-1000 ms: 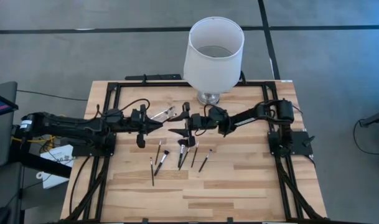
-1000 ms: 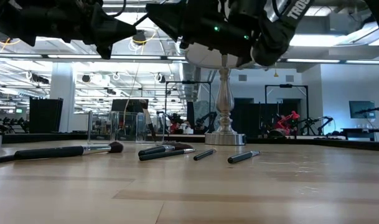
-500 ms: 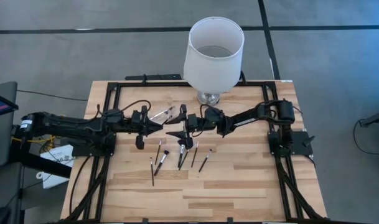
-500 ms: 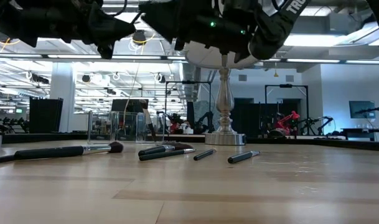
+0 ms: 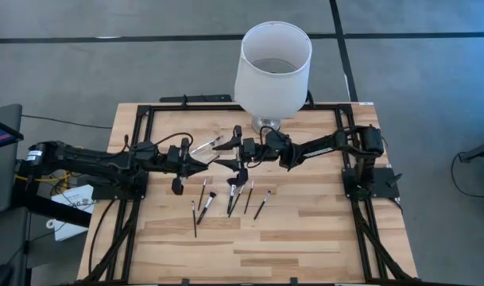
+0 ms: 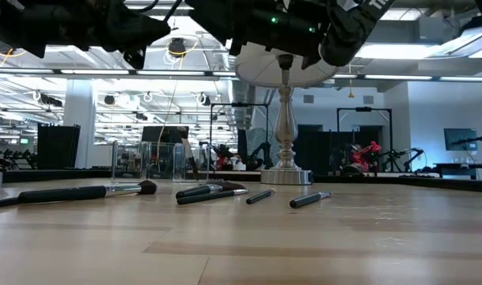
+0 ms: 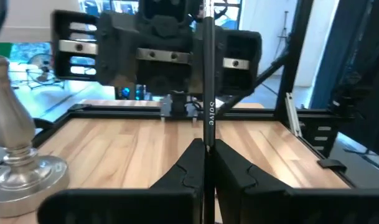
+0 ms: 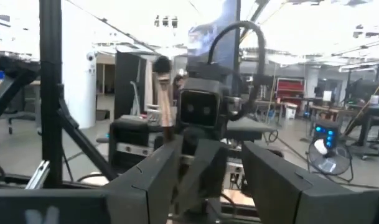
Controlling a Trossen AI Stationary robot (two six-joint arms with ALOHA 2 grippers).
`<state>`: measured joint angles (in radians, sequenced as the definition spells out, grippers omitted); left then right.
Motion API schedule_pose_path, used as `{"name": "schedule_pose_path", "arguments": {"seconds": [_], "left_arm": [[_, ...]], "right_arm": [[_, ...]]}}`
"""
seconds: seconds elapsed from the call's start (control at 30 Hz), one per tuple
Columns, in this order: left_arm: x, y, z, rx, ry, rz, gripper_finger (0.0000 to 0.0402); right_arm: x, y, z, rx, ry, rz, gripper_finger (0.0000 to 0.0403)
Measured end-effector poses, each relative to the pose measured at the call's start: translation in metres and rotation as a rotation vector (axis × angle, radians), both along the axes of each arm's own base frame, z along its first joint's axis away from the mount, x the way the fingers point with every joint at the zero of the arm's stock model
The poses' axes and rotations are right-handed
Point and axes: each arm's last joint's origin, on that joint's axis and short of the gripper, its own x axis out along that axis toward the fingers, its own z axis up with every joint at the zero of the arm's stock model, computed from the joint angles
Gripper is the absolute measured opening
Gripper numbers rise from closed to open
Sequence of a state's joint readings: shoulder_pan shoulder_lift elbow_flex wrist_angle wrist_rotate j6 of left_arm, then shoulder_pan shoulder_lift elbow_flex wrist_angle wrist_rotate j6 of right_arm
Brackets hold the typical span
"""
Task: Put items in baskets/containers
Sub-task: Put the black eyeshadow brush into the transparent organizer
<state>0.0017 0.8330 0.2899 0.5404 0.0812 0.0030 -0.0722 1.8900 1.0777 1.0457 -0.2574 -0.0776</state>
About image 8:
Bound black desk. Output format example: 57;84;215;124
344;104;379;156

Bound device with blue lights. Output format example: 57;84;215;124
312;119;340;150

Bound black aluminium rig frame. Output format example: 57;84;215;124
0;0;120;190

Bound grey table top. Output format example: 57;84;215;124
225;117;277;141

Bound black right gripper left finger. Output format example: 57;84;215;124
102;135;185;224

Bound red shelf unit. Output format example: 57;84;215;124
275;77;306;108

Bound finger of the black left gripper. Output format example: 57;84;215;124
172;139;230;216

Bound black tall cabinet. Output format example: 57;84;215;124
114;51;147;121

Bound large black powder brush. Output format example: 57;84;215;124
152;55;176;144

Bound silver aluminium bar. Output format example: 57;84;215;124
25;160;50;190

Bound blue wall banner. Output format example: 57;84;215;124
187;0;240;68

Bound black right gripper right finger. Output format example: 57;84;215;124
241;141;314;224

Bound white bin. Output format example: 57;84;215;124
284;104;298;121

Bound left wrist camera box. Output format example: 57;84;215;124
176;77;223;129

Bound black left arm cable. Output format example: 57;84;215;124
207;20;267;78

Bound round floor fan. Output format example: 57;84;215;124
307;141;355;184

